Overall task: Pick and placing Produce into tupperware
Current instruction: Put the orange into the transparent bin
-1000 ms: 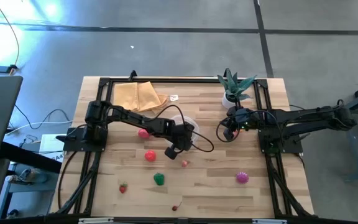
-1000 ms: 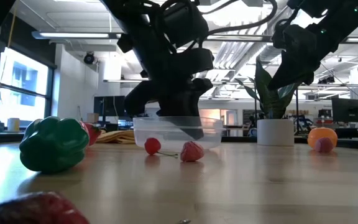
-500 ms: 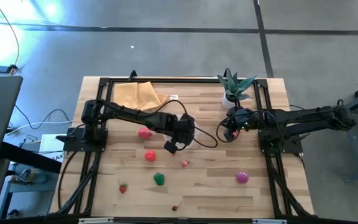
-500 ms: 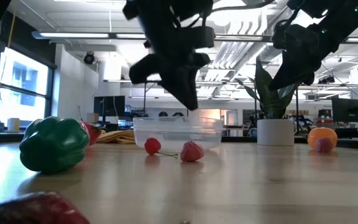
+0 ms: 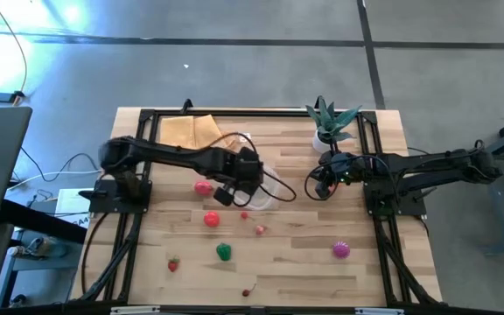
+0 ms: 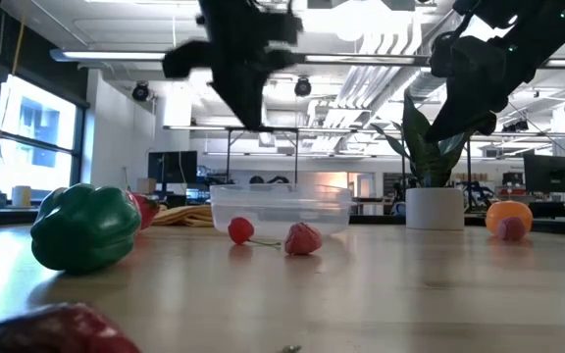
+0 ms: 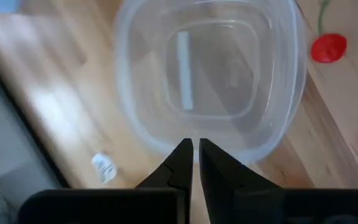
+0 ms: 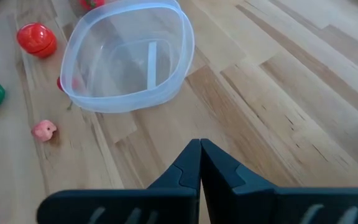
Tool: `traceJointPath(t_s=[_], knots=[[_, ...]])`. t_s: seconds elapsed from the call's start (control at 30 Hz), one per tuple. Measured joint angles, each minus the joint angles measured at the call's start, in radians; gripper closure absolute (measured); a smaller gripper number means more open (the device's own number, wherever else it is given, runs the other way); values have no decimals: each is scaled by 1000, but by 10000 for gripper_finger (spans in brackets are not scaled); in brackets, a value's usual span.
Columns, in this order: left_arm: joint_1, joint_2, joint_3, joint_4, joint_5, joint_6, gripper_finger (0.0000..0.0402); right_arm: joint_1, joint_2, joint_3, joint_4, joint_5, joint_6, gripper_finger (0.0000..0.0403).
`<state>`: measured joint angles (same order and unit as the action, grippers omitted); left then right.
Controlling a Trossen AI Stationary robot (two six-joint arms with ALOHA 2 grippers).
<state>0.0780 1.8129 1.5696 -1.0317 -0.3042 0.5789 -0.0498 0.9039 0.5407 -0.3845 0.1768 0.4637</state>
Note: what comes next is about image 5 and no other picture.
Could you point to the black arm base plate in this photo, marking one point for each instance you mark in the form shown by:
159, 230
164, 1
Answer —
392, 205
103, 199

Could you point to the white paper box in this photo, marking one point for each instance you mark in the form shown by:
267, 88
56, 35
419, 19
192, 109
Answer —
72, 205

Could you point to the grey shelf cart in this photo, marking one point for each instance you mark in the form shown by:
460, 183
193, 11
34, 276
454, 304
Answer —
37, 262

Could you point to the red apple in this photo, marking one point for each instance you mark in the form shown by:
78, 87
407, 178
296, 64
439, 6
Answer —
203, 188

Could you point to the red toy raspberry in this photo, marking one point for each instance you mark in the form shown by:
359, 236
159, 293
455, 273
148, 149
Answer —
334, 187

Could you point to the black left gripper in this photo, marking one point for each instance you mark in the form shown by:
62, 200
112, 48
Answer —
247, 170

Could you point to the dark red toy cherry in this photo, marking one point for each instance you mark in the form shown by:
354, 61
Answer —
246, 292

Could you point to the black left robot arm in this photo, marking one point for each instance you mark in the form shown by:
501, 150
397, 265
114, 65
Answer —
169, 154

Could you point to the purple toy cabbage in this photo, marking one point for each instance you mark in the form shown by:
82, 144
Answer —
340, 249

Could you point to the red toy strawberry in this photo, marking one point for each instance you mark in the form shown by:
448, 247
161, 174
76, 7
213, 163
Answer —
173, 265

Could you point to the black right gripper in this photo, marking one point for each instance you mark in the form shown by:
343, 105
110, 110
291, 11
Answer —
344, 168

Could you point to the red toy tomato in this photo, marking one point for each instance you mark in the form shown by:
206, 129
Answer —
211, 219

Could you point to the bright red toy cherry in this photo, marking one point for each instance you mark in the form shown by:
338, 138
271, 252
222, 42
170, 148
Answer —
244, 215

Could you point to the green plant in white pot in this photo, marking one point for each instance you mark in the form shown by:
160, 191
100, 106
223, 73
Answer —
328, 124

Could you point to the white metal bracket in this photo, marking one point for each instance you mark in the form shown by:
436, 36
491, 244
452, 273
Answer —
134, 310
379, 311

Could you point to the small pink toy fruit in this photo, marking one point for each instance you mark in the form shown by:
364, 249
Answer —
259, 229

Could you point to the yellow folded cloth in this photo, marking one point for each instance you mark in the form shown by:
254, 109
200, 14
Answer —
177, 131

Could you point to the white handwritten paper label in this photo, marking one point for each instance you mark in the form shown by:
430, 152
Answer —
246, 136

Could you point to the clear plastic tupperware container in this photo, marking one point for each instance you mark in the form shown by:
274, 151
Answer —
270, 192

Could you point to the black aluminium table frame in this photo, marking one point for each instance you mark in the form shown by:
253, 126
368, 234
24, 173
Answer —
278, 113

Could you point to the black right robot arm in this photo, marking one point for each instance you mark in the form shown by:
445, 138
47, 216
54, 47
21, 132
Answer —
431, 159

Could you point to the green toy bell pepper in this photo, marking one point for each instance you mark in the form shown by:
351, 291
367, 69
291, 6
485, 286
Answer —
223, 252

